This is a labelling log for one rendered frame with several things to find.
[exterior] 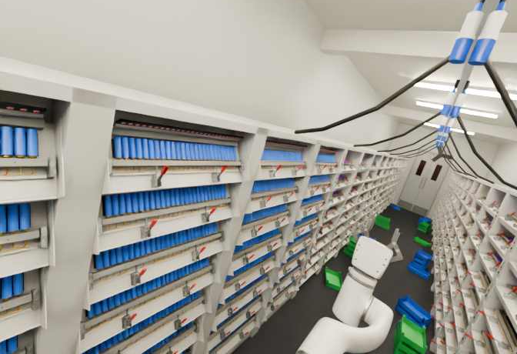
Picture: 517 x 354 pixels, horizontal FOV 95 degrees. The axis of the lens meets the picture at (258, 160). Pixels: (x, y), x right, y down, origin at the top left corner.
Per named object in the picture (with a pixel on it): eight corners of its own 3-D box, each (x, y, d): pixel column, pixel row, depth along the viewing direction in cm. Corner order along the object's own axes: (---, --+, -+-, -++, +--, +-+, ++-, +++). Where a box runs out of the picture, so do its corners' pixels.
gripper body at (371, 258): (350, 264, 82) (363, 234, 82) (381, 282, 76) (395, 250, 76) (345, 265, 76) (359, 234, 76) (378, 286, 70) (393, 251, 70)
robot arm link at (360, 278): (349, 270, 82) (352, 262, 82) (375, 286, 77) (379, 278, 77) (343, 273, 75) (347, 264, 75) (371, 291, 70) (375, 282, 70)
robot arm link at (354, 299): (375, 293, 69) (345, 274, 75) (356, 335, 69) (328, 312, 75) (378, 288, 76) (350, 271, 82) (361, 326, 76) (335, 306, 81)
